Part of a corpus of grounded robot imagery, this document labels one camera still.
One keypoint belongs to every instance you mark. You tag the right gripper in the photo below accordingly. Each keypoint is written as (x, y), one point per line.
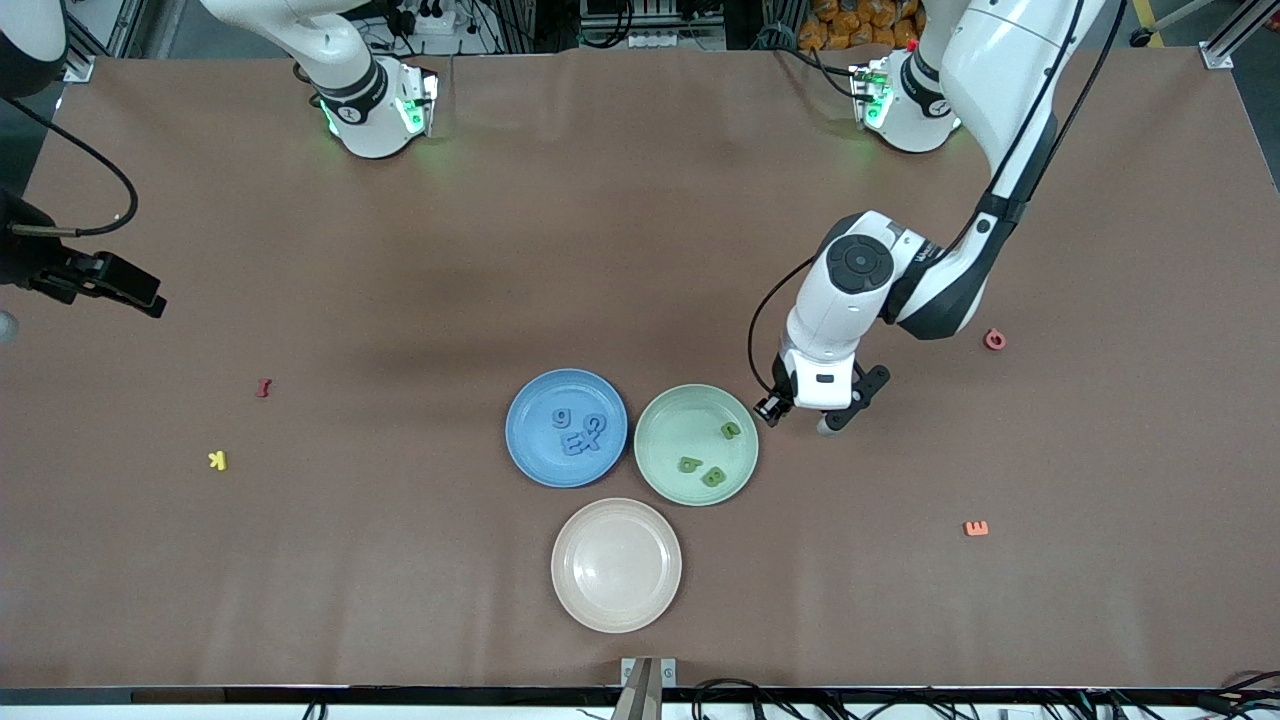
(30, 262)

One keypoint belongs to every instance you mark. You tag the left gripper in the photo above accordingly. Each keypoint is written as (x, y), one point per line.
(776, 403)

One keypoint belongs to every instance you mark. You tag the green letter J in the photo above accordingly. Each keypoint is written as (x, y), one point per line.
(730, 430)

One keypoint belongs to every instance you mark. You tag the green letter B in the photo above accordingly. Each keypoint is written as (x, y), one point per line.
(689, 465)
(713, 477)

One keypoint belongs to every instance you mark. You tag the blue letter G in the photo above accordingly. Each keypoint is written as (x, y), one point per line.
(562, 417)
(595, 424)

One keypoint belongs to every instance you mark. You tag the blue plus sign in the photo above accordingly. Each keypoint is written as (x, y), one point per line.
(589, 441)

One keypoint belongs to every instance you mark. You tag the blue letter E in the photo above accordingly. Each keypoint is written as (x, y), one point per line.
(571, 443)

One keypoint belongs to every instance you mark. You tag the orange letter E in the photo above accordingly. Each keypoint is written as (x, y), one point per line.
(976, 527)

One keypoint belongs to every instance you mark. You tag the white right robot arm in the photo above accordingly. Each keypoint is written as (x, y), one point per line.
(365, 120)

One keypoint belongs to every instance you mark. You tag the green plate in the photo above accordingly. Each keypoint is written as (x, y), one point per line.
(680, 420)

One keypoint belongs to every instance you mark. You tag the brown table cover sheet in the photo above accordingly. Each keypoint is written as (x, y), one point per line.
(640, 250)

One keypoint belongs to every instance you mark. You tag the pink letter Q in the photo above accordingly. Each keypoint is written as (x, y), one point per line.
(994, 339)

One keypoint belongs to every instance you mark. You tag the pink beige plate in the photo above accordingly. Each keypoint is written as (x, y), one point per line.
(616, 565)

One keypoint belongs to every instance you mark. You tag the blue plate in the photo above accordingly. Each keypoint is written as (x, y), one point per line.
(540, 450)

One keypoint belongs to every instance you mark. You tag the orange fruit pile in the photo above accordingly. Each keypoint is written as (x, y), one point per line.
(860, 25)

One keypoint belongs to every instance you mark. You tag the grey equipment rack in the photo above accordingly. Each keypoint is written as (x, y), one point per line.
(650, 20)

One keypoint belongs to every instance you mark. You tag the white power strip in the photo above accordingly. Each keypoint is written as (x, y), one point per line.
(425, 18)

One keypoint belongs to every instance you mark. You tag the aluminium frame post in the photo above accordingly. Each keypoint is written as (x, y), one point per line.
(1240, 30)
(90, 40)

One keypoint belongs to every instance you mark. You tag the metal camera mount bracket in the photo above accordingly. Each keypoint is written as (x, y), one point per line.
(648, 690)

